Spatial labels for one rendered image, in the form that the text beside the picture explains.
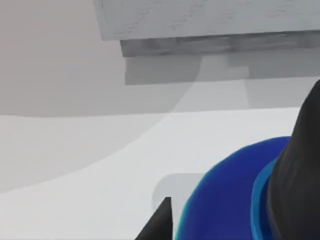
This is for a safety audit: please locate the pale grey wooden cabinet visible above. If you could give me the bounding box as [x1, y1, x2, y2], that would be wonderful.
[93, 0, 320, 58]

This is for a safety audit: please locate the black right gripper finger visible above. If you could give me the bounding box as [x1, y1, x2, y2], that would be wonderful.
[134, 196, 174, 240]

